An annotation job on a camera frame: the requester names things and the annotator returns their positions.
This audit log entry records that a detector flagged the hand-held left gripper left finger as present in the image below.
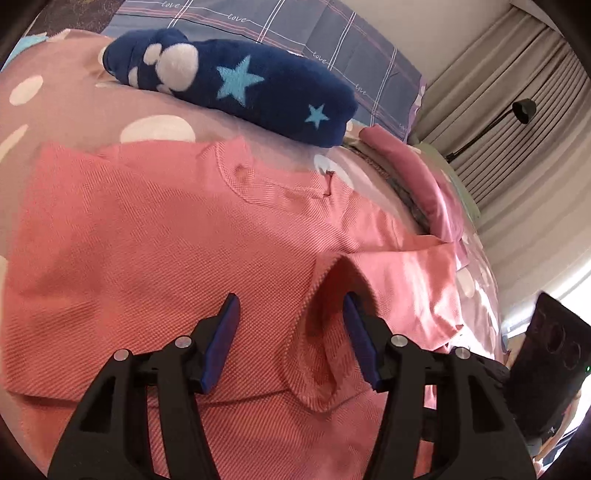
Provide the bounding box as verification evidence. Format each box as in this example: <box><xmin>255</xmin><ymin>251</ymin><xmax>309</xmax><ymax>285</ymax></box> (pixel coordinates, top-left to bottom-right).
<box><xmin>48</xmin><ymin>293</ymin><xmax>241</xmax><ymax>480</ymax></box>

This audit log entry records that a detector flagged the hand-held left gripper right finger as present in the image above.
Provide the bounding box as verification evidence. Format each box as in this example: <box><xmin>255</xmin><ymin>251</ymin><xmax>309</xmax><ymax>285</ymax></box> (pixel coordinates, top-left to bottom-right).
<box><xmin>344</xmin><ymin>294</ymin><xmax>537</xmax><ymax>480</ymax></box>

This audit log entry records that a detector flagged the coral pink knit shirt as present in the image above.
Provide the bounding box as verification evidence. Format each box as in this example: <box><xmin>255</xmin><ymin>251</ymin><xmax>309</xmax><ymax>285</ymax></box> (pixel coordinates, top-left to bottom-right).
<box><xmin>0</xmin><ymin>138</ymin><xmax>476</xmax><ymax>480</ymax></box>

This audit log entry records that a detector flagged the grey folded garment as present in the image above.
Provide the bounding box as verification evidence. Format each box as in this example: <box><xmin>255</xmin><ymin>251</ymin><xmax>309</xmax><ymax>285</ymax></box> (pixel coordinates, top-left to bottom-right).
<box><xmin>344</xmin><ymin>141</ymin><xmax>444</xmax><ymax>241</ymax></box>

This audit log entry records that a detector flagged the pink folded garment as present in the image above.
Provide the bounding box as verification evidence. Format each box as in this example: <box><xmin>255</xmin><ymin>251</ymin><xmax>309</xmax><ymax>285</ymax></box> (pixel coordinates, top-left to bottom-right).
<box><xmin>359</xmin><ymin>124</ymin><xmax>472</xmax><ymax>268</ymax></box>

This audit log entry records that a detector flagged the light green bedsheet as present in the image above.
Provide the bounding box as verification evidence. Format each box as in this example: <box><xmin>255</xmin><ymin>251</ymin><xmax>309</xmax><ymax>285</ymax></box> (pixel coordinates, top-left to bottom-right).
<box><xmin>413</xmin><ymin>142</ymin><xmax>483</xmax><ymax>220</ymax></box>

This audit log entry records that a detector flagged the beige pleated curtain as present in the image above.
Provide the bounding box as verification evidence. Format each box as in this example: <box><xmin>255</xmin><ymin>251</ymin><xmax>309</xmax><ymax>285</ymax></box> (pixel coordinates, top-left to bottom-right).
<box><xmin>411</xmin><ymin>4</ymin><xmax>591</xmax><ymax>324</ymax></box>

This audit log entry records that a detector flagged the black lamp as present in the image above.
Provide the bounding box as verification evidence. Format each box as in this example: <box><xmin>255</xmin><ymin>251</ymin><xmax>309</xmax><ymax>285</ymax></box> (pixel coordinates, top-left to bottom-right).
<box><xmin>445</xmin><ymin>98</ymin><xmax>537</xmax><ymax>162</ymax></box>

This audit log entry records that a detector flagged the navy star plush toy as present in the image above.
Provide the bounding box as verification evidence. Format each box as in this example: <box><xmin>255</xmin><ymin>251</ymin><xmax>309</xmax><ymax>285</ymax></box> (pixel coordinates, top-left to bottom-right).
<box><xmin>102</xmin><ymin>28</ymin><xmax>357</xmax><ymax>148</ymax></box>

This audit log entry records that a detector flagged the pink polka-dot bedsheet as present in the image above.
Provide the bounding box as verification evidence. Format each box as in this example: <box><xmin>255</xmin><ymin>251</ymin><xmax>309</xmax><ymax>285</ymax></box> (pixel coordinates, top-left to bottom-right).
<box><xmin>0</xmin><ymin>28</ymin><xmax>513</xmax><ymax>480</ymax></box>

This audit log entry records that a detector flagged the blue plaid pillow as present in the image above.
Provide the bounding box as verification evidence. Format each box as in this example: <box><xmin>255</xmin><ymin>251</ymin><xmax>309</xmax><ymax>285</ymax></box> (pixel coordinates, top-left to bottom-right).
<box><xmin>99</xmin><ymin>0</ymin><xmax>428</xmax><ymax>141</ymax></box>

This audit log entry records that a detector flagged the light blue cloth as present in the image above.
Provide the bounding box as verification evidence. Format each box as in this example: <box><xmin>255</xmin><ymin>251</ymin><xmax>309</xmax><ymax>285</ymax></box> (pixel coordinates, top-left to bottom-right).
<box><xmin>7</xmin><ymin>33</ymin><xmax>49</xmax><ymax>63</ymax></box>

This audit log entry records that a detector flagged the brown patterned pillow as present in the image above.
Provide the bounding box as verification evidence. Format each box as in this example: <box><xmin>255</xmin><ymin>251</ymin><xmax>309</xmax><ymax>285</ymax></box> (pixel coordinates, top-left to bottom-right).
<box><xmin>18</xmin><ymin>0</ymin><xmax>130</xmax><ymax>42</ymax></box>

